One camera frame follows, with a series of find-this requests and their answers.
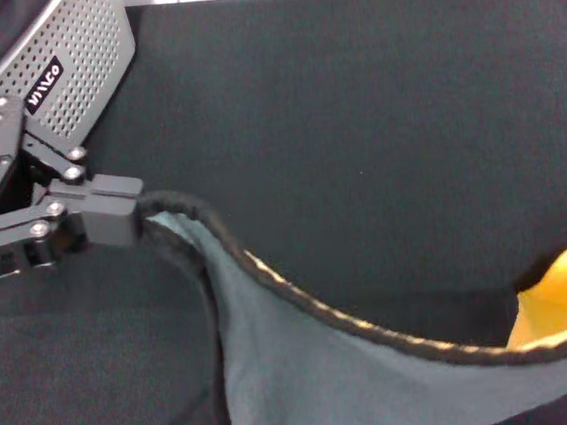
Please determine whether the grey perforated storage box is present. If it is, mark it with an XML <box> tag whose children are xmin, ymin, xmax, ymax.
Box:
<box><xmin>0</xmin><ymin>0</ymin><xmax>146</xmax><ymax>153</ymax></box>

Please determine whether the black tablecloth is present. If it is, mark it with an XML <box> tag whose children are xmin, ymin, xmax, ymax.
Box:
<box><xmin>0</xmin><ymin>0</ymin><xmax>567</xmax><ymax>425</ymax></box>

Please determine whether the grey towel with black trim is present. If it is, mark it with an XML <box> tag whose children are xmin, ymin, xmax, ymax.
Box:
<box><xmin>133</xmin><ymin>149</ymin><xmax>567</xmax><ymax>425</ymax></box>

